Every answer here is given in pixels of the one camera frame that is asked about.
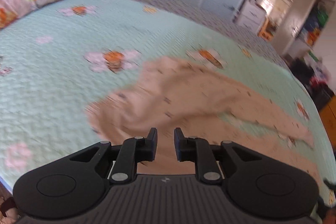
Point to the wooden cabinet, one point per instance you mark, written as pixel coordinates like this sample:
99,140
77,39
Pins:
329,121

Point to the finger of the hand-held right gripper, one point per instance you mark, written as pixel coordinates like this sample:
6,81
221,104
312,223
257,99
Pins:
322,204

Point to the white drawer cabinet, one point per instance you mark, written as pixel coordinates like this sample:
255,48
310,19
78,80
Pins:
250,15

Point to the white door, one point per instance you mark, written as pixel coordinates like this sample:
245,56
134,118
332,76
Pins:
299,22

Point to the pile of plastic bags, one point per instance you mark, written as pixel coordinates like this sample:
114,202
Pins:
319,71

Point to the beige pants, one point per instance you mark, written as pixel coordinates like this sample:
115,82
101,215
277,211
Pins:
170,92

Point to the green bee-print bedspread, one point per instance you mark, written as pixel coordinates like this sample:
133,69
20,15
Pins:
65,77

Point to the wooden chair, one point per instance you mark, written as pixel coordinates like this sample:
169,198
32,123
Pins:
266,29

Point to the black armchair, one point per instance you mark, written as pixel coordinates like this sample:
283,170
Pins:
324,95

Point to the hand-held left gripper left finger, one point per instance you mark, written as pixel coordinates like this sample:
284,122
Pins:
152,141

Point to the colourful hanging decoration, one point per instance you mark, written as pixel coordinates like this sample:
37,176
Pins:
315,27

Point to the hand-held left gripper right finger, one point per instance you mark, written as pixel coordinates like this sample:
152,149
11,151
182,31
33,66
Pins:
178,142

